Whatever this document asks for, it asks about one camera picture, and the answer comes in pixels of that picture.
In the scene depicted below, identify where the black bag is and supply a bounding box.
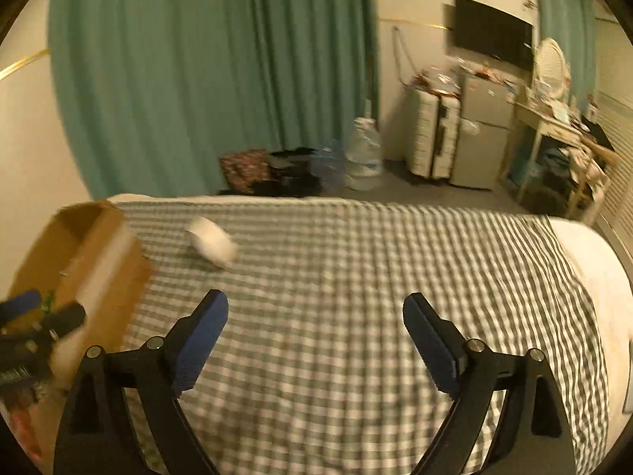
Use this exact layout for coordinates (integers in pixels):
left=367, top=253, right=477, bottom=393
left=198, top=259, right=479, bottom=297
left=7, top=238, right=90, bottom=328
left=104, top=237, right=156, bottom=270
left=247, top=146, right=322, bottom=198

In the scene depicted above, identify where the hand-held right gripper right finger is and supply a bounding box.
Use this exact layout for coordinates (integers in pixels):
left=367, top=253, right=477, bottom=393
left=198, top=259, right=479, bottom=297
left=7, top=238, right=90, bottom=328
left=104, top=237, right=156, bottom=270
left=403, top=293, right=579, bottom=475

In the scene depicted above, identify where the black wall television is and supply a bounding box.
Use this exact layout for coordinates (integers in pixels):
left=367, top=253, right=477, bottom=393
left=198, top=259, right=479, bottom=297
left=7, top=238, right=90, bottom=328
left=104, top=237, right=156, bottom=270
left=452, top=0, right=535, bottom=72

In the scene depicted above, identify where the wide green curtain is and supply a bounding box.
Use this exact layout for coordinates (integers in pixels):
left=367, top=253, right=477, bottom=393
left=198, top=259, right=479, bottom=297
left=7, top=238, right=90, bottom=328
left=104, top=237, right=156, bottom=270
left=47, top=0, right=381, bottom=199

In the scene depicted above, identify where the pile of clothes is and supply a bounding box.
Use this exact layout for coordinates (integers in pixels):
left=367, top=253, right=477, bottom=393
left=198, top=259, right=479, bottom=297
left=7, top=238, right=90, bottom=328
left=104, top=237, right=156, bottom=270
left=569, top=146, right=614, bottom=194

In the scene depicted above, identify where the large clear water jug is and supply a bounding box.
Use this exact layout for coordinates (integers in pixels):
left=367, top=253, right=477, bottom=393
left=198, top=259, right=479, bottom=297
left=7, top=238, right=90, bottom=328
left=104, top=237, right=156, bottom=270
left=343, top=116, right=384, bottom=191

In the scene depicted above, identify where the wall cable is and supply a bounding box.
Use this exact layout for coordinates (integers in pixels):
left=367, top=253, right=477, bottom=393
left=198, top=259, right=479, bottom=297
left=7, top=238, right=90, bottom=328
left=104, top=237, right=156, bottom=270
left=392, top=25, right=421, bottom=85

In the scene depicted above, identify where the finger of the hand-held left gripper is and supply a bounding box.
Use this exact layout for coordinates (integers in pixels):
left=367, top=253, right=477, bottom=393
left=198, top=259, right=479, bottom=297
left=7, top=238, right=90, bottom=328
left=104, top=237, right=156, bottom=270
left=0, top=290, right=43, bottom=320
left=30, top=303, right=87, bottom=342

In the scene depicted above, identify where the brown cardboard box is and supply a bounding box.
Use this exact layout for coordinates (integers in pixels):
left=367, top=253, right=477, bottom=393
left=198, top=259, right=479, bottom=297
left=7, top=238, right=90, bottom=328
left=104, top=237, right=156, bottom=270
left=7, top=200, right=156, bottom=391

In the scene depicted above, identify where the white suitcase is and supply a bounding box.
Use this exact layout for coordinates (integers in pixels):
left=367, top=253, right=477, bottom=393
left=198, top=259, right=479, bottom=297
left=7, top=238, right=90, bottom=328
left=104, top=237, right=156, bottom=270
left=409, top=86, right=463, bottom=181

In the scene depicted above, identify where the brown patterned bag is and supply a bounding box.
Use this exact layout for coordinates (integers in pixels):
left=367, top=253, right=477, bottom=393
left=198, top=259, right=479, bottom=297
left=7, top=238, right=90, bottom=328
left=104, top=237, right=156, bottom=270
left=218, top=148, right=273, bottom=191

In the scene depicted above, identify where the white vanity desk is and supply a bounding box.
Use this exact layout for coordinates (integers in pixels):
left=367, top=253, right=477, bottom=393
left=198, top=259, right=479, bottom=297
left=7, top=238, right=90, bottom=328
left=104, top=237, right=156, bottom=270
left=497, top=94, right=619, bottom=228

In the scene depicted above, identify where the clear plastic bag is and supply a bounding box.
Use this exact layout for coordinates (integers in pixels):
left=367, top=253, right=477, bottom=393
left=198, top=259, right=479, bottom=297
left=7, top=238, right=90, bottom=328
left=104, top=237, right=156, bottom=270
left=420, top=62, right=463, bottom=92

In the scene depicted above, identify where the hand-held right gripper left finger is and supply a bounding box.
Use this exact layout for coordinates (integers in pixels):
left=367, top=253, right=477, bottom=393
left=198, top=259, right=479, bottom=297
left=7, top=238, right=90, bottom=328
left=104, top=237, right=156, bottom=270
left=53, top=288, right=229, bottom=475

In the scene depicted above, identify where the white tape roll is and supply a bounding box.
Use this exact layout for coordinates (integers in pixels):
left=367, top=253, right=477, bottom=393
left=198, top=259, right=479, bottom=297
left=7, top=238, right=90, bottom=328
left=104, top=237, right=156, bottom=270
left=184, top=215, right=238, bottom=270

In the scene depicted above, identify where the checked bed sheet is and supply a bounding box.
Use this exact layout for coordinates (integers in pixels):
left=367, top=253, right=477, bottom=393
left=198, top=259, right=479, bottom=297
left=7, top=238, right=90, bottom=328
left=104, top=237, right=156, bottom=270
left=106, top=200, right=611, bottom=475

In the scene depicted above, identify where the narrow green curtain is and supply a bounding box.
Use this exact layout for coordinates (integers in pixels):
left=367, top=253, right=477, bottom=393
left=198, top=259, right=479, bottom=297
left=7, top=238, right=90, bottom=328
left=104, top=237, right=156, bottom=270
left=531, top=0, right=599, bottom=95

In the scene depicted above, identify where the grey mini fridge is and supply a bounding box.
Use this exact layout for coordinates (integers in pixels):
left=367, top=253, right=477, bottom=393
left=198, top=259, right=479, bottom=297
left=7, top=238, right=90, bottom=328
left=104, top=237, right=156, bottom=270
left=447, top=72, right=517, bottom=191

